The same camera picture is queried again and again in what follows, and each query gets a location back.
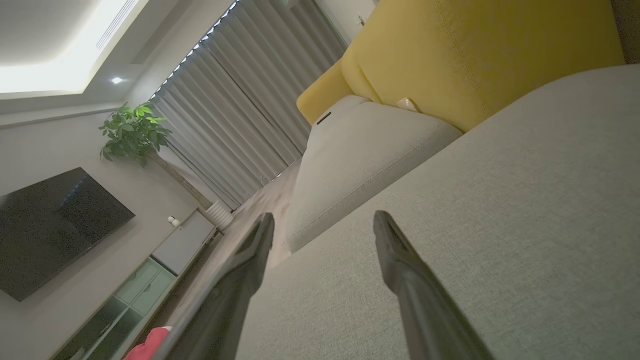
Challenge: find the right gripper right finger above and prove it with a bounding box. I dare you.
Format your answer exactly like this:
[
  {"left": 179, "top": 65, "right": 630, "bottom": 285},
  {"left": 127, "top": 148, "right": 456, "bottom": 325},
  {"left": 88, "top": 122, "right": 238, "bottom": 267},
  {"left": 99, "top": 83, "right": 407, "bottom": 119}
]
[{"left": 373, "top": 210, "right": 495, "bottom": 360}]

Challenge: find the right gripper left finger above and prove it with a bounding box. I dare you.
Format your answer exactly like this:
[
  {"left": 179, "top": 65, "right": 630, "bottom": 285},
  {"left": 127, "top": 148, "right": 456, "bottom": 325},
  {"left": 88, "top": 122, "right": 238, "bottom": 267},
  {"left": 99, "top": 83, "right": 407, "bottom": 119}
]
[{"left": 152, "top": 212, "right": 276, "bottom": 360}]

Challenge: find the red and white basketball jersey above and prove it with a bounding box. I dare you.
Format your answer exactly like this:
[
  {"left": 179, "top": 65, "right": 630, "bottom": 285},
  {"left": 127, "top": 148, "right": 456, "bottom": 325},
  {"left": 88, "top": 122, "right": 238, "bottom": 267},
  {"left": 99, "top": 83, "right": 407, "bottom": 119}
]
[{"left": 123, "top": 326, "right": 173, "bottom": 360}]

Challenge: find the grey and green TV cabinet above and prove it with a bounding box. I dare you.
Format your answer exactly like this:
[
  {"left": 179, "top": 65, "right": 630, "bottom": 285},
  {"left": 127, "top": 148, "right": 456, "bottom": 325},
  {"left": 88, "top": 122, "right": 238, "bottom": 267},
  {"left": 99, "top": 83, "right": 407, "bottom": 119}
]
[{"left": 50, "top": 209, "right": 223, "bottom": 360}]

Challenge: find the white ribbed plant pot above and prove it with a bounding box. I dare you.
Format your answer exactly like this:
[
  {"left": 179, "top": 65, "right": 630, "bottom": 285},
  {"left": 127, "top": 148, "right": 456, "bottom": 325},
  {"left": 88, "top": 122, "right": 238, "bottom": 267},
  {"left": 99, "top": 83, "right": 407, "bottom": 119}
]
[{"left": 206, "top": 200, "right": 235, "bottom": 231}]

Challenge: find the large grey sofa seat cushion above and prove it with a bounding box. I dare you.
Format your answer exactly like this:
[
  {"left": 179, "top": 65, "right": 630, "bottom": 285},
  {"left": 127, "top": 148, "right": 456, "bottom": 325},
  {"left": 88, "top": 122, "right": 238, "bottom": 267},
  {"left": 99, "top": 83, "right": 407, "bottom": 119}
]
[{"left": 235, "top": 64, "right": 640, "bottom": 360}]

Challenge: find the green potted tree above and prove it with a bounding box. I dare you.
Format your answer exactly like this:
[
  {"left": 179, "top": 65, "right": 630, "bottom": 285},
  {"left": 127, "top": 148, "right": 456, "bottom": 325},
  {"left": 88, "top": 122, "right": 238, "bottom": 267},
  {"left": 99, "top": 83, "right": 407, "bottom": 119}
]
[{"left": 98, "top": 101, "right": 216, "bottom": 211}]

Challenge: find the grey pleated curtain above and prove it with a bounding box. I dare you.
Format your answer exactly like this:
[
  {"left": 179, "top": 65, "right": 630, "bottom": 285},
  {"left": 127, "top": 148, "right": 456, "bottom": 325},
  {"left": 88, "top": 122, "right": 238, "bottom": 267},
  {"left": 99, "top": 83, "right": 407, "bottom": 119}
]
[{"left": 150, "top": 0, "right": 348, "bottom": 211}]

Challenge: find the black wall television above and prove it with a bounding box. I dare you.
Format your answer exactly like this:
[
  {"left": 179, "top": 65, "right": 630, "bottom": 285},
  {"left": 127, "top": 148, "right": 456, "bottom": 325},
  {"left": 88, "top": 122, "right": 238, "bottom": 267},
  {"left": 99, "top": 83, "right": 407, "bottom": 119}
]
[{"left": 0, "top": 166, "right": 136, "bottom": 303}]

